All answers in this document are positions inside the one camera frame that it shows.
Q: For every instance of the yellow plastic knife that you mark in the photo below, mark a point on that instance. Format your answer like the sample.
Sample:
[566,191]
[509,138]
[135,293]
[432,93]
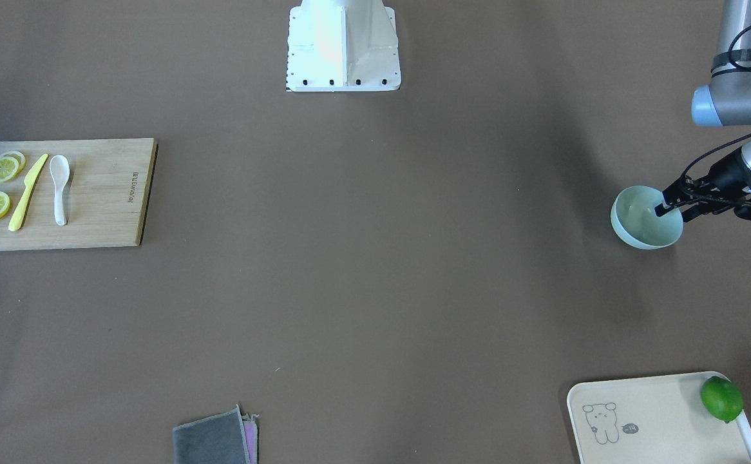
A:
[29,184]

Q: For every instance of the mint green bowl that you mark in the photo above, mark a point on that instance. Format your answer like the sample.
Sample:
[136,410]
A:
[635,222]

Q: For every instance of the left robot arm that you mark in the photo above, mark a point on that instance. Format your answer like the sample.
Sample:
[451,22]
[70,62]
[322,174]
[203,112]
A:
[724,101]

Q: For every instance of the grey folded cloth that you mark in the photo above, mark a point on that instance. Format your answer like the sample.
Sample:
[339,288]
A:
[230,437]

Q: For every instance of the bamboo cutting board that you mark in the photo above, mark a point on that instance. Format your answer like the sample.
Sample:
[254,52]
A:
[105,201]

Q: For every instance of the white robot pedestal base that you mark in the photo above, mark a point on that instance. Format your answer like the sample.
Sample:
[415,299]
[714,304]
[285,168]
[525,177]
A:
[342,46]

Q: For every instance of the upper lemon slice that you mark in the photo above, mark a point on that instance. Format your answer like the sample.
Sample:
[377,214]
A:
[9,168]

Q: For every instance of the white ceramic spoon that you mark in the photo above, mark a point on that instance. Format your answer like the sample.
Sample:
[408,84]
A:
[60,173]

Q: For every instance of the cream rabbit tray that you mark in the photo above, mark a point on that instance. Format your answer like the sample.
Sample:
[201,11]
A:
[655,419]

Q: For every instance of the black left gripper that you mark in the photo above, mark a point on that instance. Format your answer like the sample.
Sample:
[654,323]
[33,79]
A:
[727,172]

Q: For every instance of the green lime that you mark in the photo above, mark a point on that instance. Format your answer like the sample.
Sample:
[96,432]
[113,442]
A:
[722,399]

